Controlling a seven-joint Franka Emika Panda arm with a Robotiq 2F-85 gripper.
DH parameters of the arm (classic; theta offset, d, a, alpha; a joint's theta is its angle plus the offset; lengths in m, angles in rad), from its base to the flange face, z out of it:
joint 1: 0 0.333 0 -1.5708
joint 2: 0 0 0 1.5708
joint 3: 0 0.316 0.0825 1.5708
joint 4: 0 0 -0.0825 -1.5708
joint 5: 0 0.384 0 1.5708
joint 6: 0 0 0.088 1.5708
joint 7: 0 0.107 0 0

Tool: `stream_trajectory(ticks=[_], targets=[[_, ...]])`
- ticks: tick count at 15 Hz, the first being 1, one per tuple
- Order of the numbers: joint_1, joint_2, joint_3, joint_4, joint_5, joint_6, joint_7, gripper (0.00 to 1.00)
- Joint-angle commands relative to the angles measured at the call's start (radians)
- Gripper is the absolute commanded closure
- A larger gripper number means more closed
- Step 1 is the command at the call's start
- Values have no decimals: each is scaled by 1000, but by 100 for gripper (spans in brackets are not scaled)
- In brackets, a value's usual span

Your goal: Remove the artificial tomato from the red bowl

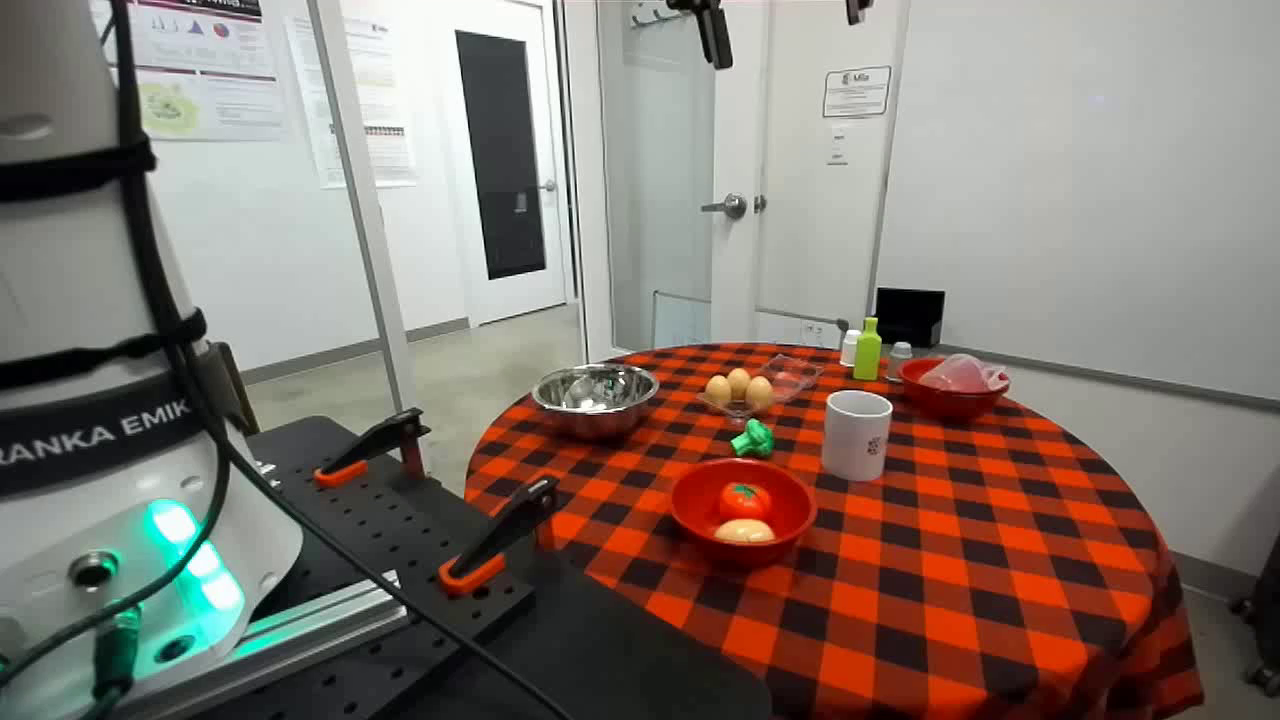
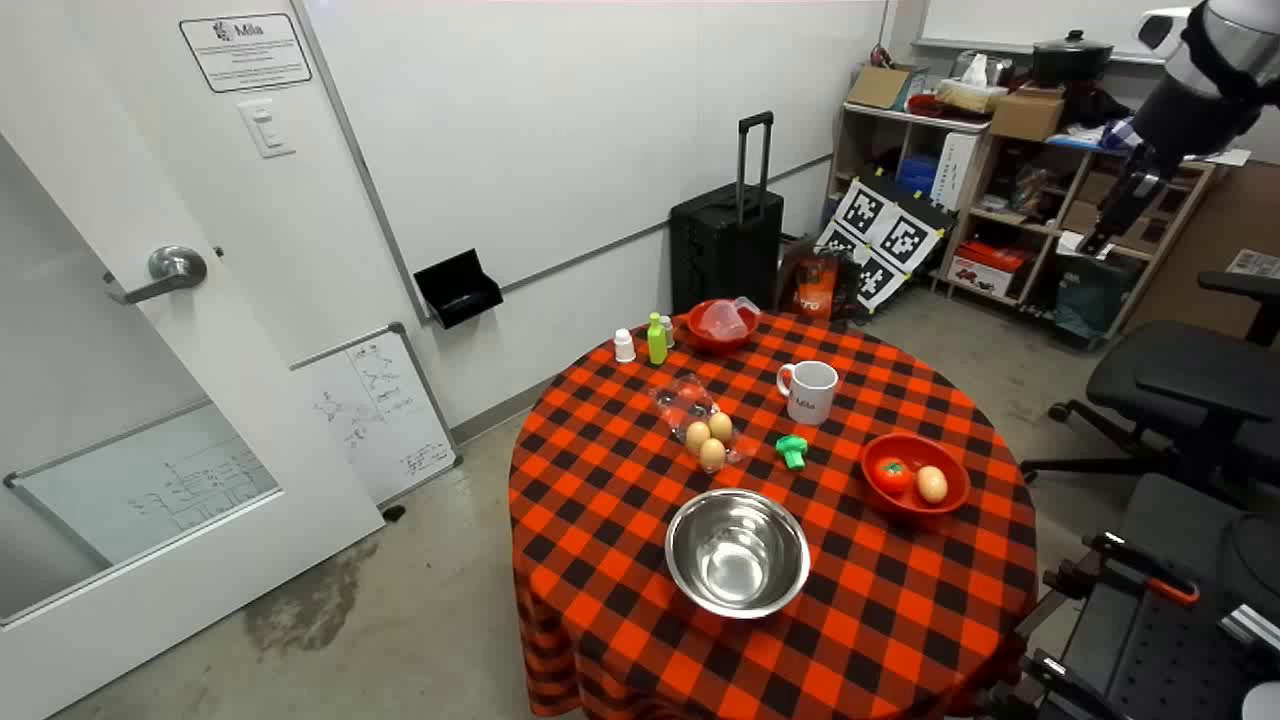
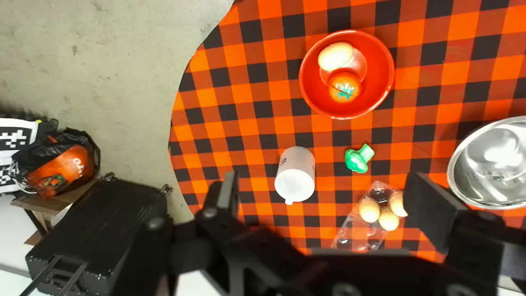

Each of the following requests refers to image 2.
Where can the red artificial tomato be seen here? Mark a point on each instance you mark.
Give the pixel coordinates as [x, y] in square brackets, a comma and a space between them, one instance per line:
[893, 478]

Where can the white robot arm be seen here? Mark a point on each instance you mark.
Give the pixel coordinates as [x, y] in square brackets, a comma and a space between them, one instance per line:
[1216, 82]

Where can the red bowl with plastic cup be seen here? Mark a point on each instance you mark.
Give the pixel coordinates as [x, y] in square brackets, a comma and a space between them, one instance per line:
[720, 326]

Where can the steel mixing bowl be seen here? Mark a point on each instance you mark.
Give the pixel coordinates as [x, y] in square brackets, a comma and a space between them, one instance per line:
[736, 555]

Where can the beige artificial egg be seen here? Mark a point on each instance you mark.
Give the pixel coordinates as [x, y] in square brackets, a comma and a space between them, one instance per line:
[930, 482]

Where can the small white bottle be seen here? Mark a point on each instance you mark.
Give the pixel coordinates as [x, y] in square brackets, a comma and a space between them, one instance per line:
[626, 345]

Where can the green bottle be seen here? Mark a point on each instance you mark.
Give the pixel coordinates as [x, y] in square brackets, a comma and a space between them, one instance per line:
[658, 336]

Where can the black suitcase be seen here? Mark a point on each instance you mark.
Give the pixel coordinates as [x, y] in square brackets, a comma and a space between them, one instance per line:
[729, 239]

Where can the white mug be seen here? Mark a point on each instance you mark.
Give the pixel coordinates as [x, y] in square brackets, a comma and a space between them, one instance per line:
[811, 390]

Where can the small green toy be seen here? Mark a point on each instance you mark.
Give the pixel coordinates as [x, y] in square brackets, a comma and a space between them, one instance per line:
[793, 450]

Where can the orange snack bag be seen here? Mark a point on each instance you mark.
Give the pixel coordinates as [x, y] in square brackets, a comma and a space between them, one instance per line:
[819, 286]

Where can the fiducial marker board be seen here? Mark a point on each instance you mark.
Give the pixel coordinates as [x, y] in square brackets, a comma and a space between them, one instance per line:
[881, 239]

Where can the small whiteboard on floor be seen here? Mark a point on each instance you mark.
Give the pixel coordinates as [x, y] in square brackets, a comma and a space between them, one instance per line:
[383, 415]

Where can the red black plaid tablecloth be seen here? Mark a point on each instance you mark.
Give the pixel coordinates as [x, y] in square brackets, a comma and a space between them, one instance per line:
[807, 530]

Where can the wooden shelf unit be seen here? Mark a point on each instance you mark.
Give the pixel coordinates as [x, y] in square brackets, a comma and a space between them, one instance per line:
[1004, 206]

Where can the cardboard box on shelf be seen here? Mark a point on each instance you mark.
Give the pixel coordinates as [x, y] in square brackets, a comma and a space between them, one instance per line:
[1027, 112]

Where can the white door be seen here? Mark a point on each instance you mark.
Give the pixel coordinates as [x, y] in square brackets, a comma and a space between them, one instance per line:
[161, 464]

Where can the black pot on shelf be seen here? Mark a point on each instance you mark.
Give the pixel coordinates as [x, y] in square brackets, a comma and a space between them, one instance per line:
[1068, 63]

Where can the black office chair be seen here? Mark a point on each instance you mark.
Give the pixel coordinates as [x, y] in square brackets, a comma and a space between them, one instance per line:
[1190, 403]

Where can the black wall tray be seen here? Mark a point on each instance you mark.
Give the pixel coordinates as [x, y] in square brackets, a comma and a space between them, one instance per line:
[456, 289]

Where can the silver door handle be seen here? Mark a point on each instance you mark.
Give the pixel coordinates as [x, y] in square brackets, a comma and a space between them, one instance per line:
[169, 269]

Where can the white wall notice sign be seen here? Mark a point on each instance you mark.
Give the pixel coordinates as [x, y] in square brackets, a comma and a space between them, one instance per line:
[241, 52]

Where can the black cart with orange handle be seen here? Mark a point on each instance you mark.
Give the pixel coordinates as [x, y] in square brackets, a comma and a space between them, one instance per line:
[1179, 616]

